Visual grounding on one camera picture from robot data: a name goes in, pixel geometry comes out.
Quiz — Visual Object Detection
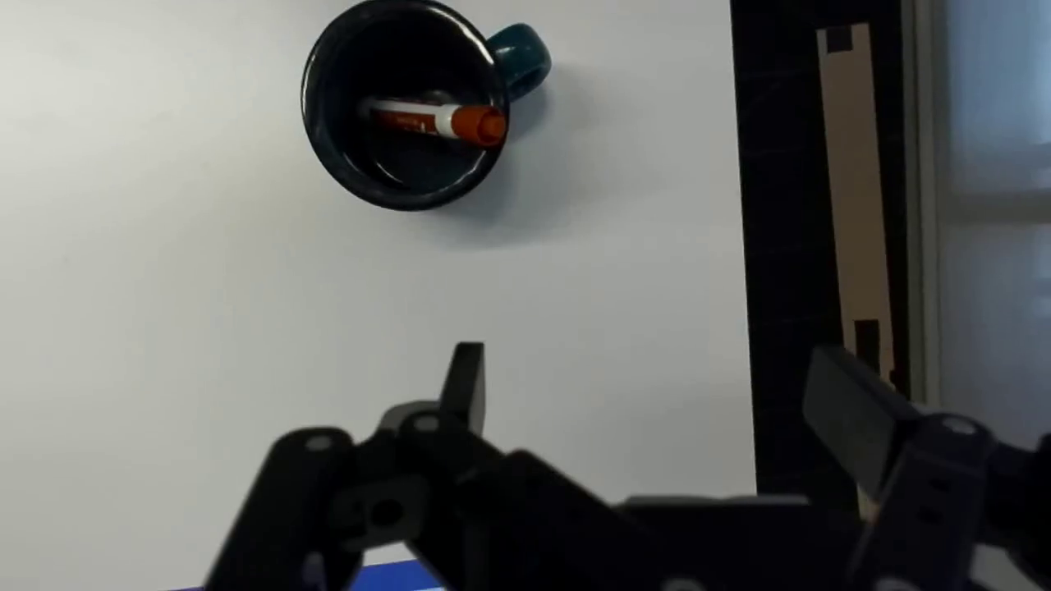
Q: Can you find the tan wooden strip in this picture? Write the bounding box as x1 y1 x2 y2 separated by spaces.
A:
816 19 899 382

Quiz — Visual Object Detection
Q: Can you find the aluminium rail frame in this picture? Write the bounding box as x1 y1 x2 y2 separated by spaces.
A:
726 0 949 519

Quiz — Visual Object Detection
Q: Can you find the dark green speckled mug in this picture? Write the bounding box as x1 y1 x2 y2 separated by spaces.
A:
298 0 554 212

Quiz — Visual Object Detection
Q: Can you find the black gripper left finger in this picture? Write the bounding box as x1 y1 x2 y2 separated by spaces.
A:
200 339 627 591

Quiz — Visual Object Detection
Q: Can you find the black marker pen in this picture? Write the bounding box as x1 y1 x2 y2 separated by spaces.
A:
358 96 514 152

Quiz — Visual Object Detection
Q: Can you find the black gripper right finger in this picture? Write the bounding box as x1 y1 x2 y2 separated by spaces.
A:
801 346 1051 591

